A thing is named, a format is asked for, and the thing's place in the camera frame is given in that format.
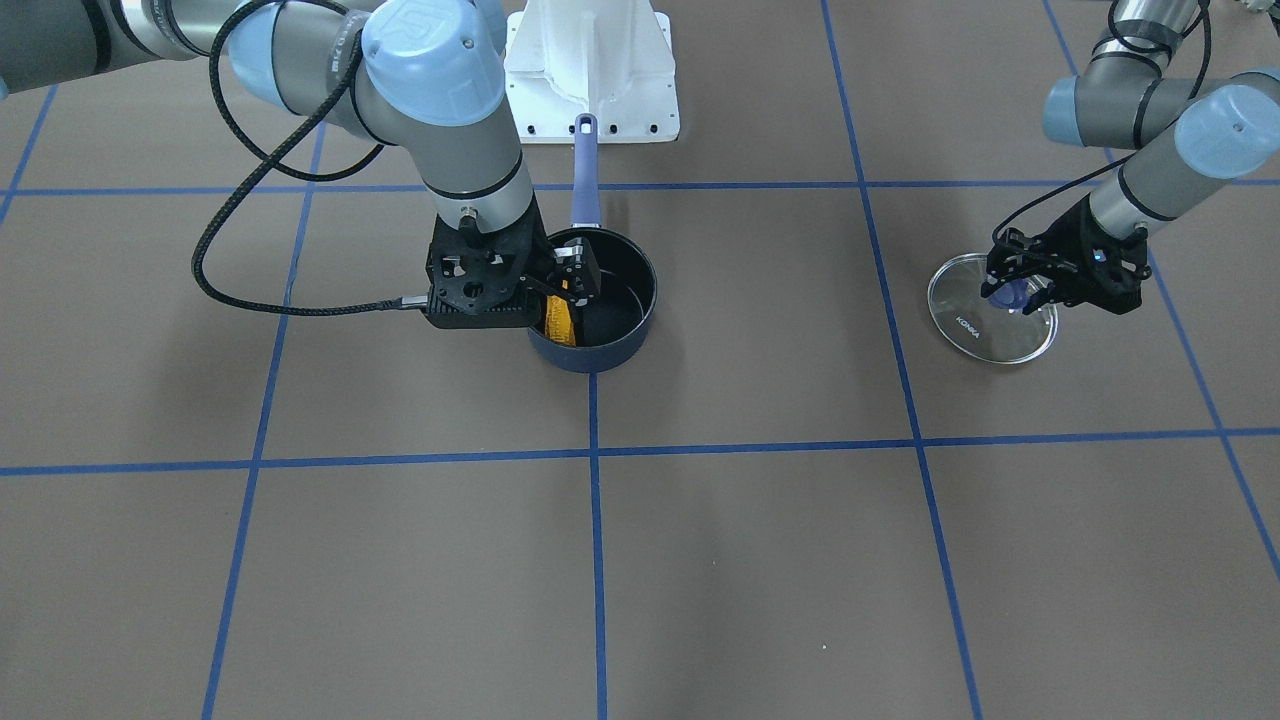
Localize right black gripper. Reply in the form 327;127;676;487
431;195;602;311

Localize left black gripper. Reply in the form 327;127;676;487
980;199;1151;316

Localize yellow corn cob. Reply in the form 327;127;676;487
543;295;579;347

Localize glass pot lid blue knob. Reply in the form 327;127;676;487
927;252;1059;365

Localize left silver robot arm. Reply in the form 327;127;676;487
980;1;1279;314

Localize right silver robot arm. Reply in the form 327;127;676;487
3;1;600;328

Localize dark blue saucepan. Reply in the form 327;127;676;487
529;113;658;374

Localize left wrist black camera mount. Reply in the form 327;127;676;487
986;228;1151;316

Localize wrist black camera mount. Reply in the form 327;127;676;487
420;234;541;331
986;228;1151;316

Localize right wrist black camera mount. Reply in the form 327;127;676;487
420;234;541;331

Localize white camera stand pillar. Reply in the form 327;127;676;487
504;1;682;145

